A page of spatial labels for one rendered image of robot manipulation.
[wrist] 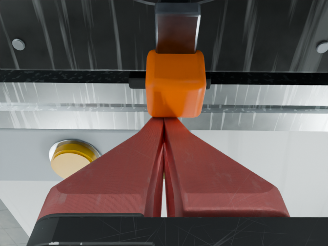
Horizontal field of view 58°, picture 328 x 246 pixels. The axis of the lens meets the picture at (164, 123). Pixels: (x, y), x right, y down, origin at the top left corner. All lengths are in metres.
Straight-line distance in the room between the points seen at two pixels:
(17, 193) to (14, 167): 0.21
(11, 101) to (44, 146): 0.05
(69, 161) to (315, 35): 0.21
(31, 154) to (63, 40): 0.13
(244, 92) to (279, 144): 0.20
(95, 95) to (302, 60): 0.15
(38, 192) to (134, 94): 0.32
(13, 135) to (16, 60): 0.08
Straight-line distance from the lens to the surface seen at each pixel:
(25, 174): 0.32
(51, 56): 0.22
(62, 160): 0.28
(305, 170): 0.48
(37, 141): 0.28
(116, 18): 0.20
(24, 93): 0.26
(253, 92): 0.24
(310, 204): 0.55
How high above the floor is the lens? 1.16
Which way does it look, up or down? 52 degrees down
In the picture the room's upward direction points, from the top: 179 degrees counter-clockwise
